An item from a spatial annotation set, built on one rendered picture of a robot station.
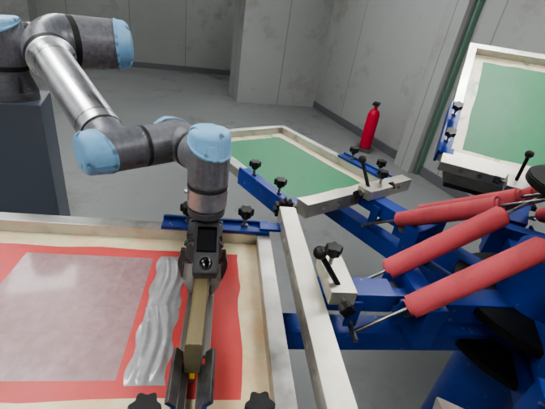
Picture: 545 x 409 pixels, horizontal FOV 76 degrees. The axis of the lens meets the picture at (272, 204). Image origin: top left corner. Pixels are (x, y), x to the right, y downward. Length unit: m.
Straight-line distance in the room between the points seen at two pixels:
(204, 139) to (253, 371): 0.44
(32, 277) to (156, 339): 0.35
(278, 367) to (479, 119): 1.45
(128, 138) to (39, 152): 0.77
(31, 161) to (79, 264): 0.53
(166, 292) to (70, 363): 0.23
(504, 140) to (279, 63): 5.49
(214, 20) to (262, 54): 2.79
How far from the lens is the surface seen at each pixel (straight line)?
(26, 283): 0.96
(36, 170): 1.41
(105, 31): 0.97
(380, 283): 0.86
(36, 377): 0.77
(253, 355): 0.75
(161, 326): 0.79
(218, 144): 0.59
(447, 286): 0.82
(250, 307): 0.84
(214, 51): 9.36
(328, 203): 1.17
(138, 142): 0.64
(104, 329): 0.81
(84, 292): 0.89
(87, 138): 0.63
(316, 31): 7.09
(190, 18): 9.21
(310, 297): 0.76
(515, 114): 1.92
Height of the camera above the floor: 1.55
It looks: 29 degrees down
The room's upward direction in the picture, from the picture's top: 9 degrees clockwise
